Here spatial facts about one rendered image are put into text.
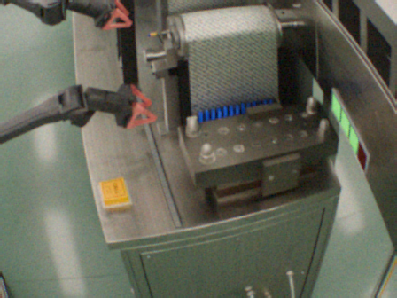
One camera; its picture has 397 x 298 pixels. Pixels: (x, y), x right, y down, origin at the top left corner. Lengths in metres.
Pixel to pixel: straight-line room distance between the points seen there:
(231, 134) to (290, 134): 0.15
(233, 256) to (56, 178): 1.46
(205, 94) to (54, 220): 1.39
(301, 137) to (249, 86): 0.19
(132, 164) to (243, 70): 0.39
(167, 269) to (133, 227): 0.19
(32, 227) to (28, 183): 0.30
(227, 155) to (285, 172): 0.16
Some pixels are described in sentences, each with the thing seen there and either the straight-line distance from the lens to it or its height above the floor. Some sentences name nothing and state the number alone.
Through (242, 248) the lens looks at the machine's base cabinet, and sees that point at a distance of 1.85.
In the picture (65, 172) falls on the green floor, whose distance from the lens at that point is 3.16.
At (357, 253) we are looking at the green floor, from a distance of 2.78.
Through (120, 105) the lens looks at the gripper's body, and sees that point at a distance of 1.70.
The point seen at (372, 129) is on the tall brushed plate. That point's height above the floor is 1.30.
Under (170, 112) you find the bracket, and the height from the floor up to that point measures 0.98.
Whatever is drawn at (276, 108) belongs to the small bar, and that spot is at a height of 1.05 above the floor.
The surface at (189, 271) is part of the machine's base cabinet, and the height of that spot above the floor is 0.69.
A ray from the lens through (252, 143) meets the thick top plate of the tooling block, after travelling 1.72.
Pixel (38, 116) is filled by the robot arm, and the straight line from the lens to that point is 1.64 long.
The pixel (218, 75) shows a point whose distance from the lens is 1.74.
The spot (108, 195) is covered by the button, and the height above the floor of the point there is 0.92.
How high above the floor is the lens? 2.23
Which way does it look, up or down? 45 degrees down
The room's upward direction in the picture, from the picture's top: 3 degrees counter-clockwise
